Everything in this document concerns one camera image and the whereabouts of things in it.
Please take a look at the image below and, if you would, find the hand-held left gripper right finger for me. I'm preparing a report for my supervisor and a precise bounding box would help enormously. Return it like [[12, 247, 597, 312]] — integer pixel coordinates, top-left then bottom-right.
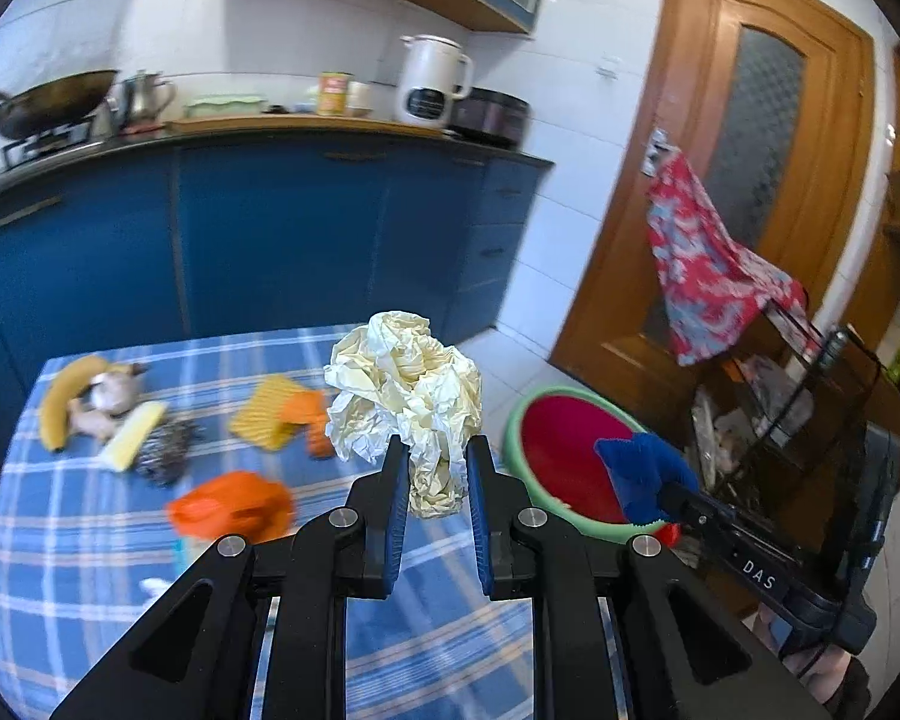
[[465, 435, 833, 720]]

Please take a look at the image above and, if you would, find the blue fuzzy cloth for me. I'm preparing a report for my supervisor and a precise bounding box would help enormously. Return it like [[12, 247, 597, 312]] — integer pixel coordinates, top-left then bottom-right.
[[596, 433, 700, 524]]

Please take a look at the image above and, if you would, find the black metal rack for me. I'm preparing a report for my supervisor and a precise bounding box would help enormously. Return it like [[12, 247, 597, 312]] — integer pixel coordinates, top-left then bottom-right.
[[690, 300, 900, 541]]

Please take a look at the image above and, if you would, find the metal door handle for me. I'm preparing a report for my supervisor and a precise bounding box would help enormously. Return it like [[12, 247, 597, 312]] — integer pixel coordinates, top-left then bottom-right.
[[645, 127, 676, 177]]

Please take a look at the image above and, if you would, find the cream paper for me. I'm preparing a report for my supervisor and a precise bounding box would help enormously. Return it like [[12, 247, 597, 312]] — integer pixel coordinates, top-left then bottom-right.
[[322, 310, 483, 518]]

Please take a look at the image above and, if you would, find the person's right hand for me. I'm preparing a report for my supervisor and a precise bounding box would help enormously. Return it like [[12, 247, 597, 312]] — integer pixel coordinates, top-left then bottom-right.
[[750, 607, 852, 702]]

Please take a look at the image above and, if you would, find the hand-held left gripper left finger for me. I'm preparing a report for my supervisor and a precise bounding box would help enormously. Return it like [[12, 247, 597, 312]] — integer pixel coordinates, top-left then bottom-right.
[[49, 433, 410, 720]]

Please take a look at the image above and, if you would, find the red floral cloth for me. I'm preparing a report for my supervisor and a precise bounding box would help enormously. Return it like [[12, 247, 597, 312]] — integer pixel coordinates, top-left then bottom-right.
[[645, 150, 809, 367]]

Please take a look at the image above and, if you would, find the steel kettle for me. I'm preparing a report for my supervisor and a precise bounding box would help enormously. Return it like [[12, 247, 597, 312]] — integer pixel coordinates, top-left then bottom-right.
[[107, 71, 177, 132]]

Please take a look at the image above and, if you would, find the orange plastic bag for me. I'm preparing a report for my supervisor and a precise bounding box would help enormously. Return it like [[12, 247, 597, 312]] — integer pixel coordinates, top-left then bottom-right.
[[167, 471, 296, 541]]

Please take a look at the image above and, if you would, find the ginger root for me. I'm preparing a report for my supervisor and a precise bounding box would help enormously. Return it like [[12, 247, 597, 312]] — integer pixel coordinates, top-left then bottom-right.
[[67, 399, 125, 440]]

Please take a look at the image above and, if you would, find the garlic bulb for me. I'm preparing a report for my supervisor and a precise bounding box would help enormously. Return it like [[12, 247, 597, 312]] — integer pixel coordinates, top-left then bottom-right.
[[90, 371, 140, 415]]

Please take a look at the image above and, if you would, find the light green tray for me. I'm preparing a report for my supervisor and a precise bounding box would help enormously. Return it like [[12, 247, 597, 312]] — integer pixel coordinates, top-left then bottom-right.
[[184, 95, 265, 119]]

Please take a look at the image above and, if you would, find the yellow foam fruit net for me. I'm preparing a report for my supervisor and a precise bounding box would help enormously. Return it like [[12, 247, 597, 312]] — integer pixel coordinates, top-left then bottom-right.
[[229, 377, 308, 453]]

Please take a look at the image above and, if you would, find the red basin with green rim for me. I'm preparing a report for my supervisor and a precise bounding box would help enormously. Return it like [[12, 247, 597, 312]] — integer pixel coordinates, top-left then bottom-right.
[[504, 385, 691, 547]]

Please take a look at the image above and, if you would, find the yellow banana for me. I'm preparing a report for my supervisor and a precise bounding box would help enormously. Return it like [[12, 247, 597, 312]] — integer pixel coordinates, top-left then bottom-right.
[[39, 355, 132, 453]]

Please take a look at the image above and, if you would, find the dark rice cooker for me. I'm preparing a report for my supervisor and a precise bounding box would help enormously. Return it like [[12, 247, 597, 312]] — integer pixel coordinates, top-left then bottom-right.
[[446, 87, 531, 149]]

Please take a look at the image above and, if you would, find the blue kitchen base cabinet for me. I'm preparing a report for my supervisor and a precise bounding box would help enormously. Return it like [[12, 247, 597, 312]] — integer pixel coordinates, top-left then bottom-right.
[[0, 124, 556, 466]]

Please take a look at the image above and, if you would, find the wooden door with glass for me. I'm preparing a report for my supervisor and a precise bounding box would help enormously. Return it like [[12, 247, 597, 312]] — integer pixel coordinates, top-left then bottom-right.
[[551, 0, 875, 421]]

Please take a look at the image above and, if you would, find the white electric kettle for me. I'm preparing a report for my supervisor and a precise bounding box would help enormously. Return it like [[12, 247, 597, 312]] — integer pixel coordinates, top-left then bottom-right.
[[392, 34, 473, 128]]

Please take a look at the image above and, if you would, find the yellow tin can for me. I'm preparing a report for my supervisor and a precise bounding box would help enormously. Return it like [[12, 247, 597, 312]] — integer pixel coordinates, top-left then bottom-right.
[[316, 72, 353, 118]]

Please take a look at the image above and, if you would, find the steel wool scourer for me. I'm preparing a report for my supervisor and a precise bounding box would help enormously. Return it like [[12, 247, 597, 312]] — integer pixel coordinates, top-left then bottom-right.
[[133, 420, 200, 485]]

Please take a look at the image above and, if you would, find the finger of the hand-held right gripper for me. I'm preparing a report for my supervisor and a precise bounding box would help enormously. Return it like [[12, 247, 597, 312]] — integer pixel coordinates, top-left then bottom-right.
[[658, 481, 728, 535]]

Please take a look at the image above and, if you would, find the dark wok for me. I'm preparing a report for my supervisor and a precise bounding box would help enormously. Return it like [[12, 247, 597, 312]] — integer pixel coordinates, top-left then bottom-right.
[[0, 70, 121, 142]]

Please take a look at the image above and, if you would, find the blue plaid tablecloth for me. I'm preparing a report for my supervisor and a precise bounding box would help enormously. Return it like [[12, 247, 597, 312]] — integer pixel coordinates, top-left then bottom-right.
[[0, 324, 616, 720]]

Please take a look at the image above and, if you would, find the gas stove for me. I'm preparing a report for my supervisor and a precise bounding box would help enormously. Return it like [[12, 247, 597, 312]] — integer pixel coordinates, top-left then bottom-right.
[[0, 120, 104, 170]]

